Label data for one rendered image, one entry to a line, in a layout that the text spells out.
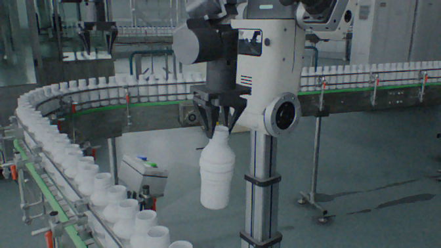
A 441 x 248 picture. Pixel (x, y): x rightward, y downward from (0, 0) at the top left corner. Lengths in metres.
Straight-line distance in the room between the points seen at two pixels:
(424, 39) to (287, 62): 6.14
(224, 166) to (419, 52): 6.65
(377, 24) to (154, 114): 4.84
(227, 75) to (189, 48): 0.10
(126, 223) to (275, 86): 0.68
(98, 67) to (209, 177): 5.41
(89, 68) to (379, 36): 4.59
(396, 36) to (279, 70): 5.72
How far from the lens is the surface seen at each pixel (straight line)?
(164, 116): 2.36
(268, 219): 1.44
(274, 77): 1.18
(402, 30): 6.92
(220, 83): 0.66
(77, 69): 5.97
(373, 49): 6.58
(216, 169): 0.71
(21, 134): 1.63
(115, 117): 2.31
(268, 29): 1.16
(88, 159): 0.99
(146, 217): 0.70
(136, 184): 1.01
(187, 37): 0.60
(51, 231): 0.87
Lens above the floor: 1.50
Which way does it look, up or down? 16 degrees down
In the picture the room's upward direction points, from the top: straight up
